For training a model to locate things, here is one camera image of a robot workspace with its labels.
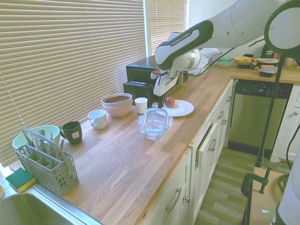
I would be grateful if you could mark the white plate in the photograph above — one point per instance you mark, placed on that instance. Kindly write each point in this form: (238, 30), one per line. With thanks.
(184, 109)

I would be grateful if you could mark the black cup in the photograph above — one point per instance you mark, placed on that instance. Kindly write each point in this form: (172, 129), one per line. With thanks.
(72, 133)

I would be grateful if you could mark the green and yellow sponge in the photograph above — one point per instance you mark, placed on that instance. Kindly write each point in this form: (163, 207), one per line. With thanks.
(20, 179)

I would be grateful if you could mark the wooden robot mounting table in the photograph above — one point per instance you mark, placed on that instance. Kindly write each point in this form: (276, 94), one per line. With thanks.
(264, 206)

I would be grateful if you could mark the grey plastic cutlery basket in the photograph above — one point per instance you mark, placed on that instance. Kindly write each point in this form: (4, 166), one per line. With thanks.
(54, 173)

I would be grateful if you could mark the metal cutlery piece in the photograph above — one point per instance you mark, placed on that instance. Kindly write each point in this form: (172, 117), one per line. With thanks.
(62, 144)
(41, 134)
(51, 138)

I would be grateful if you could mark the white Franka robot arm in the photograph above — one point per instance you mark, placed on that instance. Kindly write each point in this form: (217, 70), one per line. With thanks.
(239, 21)

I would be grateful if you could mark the yellow cloth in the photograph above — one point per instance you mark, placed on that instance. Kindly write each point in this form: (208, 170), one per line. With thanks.
(243, 59)

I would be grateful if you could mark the black camera stand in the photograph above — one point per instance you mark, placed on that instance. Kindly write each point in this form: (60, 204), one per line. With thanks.
(272, 100)

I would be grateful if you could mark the white mug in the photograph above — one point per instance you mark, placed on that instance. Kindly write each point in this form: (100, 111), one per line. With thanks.
(140, 106)
(99, 120)

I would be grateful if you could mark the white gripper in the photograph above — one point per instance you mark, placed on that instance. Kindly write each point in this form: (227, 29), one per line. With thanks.
(164, 85)

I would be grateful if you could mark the black toaster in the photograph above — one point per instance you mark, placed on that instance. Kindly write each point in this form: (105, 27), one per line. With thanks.
(136, 92)

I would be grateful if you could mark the green lidded container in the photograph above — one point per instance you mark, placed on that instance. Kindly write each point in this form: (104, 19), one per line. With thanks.
(225, 62)

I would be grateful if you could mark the pink bowl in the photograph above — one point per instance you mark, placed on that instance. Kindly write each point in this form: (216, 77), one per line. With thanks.
(118, 110)

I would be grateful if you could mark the beige window blind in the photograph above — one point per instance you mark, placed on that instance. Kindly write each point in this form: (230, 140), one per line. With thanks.
(167, 25)
(70, 58)

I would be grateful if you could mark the red apple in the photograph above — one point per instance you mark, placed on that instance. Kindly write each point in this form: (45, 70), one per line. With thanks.
(169, 101)

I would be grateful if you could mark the green clamp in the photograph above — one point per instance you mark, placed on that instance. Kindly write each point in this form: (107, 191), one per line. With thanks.
(256, 178)

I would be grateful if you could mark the white plastic bag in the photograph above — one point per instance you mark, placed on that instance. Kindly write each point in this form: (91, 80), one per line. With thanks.
(208, 57)

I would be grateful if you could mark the clear lid with teal seal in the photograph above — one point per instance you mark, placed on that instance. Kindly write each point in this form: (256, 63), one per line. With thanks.
(153, 117)

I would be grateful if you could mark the mint green bowl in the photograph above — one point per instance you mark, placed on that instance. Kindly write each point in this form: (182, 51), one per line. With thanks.
(52, 134)

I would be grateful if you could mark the stainless steel sink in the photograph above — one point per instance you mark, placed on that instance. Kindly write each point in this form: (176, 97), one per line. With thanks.
(35, 211)

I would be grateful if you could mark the black microwave oven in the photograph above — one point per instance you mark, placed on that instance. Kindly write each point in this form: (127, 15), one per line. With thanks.
(138, 70)

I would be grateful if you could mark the square glass food container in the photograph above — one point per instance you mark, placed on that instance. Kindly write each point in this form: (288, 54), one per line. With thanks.
(144, 130)

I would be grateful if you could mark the black printed bag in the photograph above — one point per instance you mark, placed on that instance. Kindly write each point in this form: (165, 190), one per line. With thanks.
(268, 51)

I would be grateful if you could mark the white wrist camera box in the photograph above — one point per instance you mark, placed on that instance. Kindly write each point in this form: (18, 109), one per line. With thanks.
(155, 73)

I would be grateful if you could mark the black food tray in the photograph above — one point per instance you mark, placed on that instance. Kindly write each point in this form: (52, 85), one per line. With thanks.
(268, 71)

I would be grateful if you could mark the stainless steel dishwasher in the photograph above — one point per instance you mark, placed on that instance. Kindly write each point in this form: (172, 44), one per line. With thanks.
(253, 117)

